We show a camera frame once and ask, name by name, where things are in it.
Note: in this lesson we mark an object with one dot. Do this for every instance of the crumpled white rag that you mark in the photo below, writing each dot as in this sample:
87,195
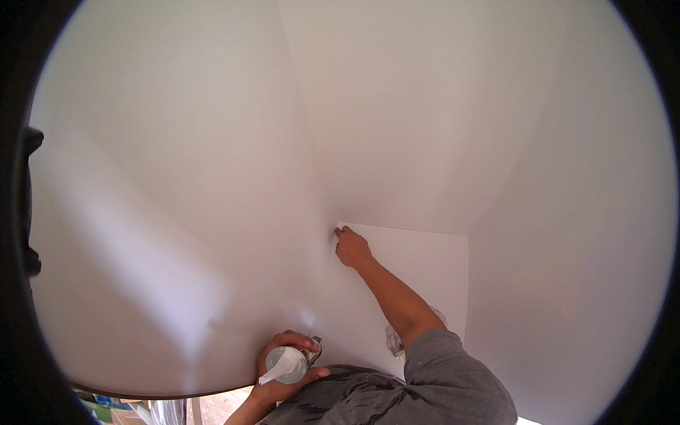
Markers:
395,342

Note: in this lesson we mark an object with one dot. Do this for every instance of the person's right hand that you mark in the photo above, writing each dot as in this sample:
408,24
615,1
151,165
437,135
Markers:
352,249

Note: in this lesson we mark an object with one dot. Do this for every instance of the sealant tube with white nozzle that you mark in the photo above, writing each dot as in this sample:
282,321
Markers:
288,364

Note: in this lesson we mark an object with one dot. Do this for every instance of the person's left hand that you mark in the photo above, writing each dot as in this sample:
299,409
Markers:
272,392

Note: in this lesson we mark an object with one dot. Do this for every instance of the person's body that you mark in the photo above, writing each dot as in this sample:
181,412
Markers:
425,390

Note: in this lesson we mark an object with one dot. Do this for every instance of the heap of items on floor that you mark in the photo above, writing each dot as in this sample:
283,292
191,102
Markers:
127,410

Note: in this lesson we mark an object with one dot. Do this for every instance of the white cabinet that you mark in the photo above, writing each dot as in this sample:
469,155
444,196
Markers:
223,175

